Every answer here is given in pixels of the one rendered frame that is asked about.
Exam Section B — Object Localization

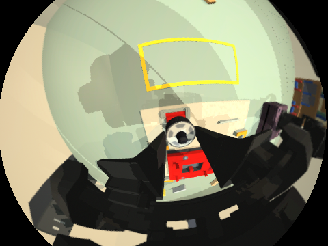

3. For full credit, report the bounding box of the yellow rectangular outline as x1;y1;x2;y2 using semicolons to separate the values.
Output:
139;38;240;91

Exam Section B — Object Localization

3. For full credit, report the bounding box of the orange flat bar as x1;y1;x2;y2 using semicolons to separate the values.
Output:
205;0;216;5

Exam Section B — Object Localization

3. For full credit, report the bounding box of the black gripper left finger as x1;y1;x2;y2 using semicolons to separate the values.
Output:
96;131;167;200

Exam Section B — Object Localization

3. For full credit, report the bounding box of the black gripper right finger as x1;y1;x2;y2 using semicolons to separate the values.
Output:
195;126;273;189

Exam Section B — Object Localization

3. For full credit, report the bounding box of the black wheel with grey hub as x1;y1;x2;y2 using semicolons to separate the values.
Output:
165;117;197;148

